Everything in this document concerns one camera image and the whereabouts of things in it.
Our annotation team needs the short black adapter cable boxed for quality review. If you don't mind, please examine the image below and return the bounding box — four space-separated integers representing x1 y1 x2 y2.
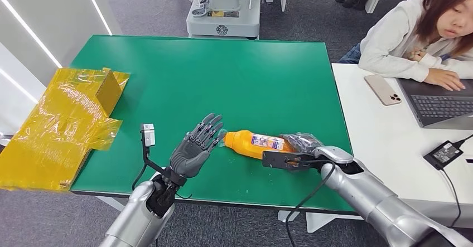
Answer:
453 134 473 148

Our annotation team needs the white desk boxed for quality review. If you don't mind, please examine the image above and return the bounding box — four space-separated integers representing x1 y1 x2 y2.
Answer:
331 62 473 229

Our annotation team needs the black power adapter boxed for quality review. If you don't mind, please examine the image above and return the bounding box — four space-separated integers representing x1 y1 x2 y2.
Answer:
423 140 465 171

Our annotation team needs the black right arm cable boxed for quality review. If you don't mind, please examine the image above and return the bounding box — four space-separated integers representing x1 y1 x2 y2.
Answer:
284 160 337 247

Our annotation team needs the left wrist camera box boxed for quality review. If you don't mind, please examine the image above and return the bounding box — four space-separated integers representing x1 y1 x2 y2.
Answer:
139 123 168 177

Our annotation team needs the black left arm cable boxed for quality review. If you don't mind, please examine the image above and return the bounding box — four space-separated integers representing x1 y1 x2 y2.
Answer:
131 163 148 191

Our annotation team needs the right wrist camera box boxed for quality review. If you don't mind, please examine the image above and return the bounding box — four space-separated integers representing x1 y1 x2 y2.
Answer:
262 150 323 172

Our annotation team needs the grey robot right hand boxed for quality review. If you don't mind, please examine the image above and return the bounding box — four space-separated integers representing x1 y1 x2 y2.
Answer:
281 132 325 154

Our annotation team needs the person's right hand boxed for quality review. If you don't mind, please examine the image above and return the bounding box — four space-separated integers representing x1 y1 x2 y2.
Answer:
424 67 466 91

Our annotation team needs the beige smartphone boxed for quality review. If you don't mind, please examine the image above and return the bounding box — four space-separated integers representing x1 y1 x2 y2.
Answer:
364 74 403 107

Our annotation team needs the person's left hand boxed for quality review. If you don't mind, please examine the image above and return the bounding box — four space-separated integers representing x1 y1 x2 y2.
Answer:
408 49 428 62

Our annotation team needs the grey laptop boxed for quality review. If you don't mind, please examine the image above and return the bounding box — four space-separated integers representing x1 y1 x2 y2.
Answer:
397 78 473 130

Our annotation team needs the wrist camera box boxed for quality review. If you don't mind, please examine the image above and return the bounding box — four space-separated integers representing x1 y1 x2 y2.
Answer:
139 123 168 177
262 150 323 172

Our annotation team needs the person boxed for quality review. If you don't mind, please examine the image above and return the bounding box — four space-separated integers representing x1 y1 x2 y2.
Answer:
337 0 473 91

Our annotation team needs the green table mat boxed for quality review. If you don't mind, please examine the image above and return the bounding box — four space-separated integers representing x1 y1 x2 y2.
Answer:
69 35 356 214

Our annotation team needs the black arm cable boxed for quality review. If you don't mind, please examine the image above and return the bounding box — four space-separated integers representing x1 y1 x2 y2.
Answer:
131 163 148 191
284 160 337 247

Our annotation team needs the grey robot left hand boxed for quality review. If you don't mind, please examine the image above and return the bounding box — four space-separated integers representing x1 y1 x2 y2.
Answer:
168 113 227 180

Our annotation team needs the orange plastic bottle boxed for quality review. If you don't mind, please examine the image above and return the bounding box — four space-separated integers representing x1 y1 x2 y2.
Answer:
218 129 297 161

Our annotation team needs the yellow taped cardboard box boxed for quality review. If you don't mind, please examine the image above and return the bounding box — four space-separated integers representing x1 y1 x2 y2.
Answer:
0 67 131 193

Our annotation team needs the long black adapter cable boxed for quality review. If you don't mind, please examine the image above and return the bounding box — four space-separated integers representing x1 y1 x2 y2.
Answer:
440 168 464 229

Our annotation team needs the white table foot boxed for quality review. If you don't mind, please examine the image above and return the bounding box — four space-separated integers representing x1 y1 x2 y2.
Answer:
96 196 127 212
306 212 365 234
278 210 301 224

